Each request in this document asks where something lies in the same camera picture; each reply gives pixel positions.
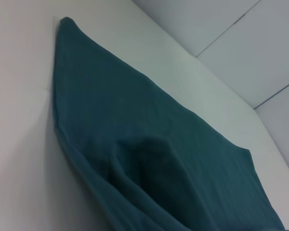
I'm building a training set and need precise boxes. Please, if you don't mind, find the teal blue shirt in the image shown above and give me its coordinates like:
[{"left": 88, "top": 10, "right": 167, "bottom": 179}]
[{"left": 53, "top": 16, "right": 287, "bottom": 231}]

